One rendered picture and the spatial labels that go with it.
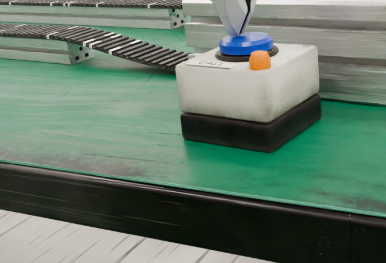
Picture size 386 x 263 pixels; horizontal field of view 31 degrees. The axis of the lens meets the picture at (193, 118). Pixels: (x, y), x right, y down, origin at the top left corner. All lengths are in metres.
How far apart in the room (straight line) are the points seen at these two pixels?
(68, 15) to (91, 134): 0.55
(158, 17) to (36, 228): 0.88
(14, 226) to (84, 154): 1.24
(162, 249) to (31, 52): 0.77
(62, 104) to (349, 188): 0.33
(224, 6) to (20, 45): 0.43
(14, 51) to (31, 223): 0.92
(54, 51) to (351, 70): 0.40
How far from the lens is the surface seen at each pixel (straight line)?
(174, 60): 0.73
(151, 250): 1.53
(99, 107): 0.64
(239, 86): 0.48
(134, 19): 0.99
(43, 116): 0.64
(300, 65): 0.51
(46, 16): 1.13
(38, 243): 1.65
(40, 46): 0.85
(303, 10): 0.58
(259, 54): 0.47
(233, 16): 0.50
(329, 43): 0.57
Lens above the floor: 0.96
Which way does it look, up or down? 19 degrees down
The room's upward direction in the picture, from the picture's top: 6 degrees counter-clockwise
